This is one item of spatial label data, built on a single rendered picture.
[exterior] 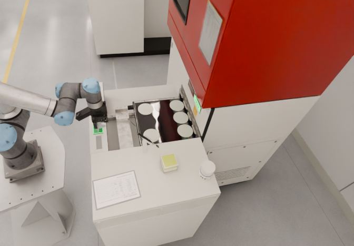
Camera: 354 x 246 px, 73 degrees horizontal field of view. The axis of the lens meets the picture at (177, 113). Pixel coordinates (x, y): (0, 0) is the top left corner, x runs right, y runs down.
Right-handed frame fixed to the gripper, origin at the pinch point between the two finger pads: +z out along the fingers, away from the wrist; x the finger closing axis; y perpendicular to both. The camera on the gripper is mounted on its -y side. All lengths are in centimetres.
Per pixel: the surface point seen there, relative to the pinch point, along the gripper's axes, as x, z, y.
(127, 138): -3.6, 9.7, 16.8
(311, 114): 27, 58, 207
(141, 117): 10.2, 7.7, 27.3
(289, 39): -15, -64, 84
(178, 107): 14, 8, 54
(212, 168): -40, -8, 54
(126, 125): 6.9, 9.7, 17.4
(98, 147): -11.5, 2.2, 0.5
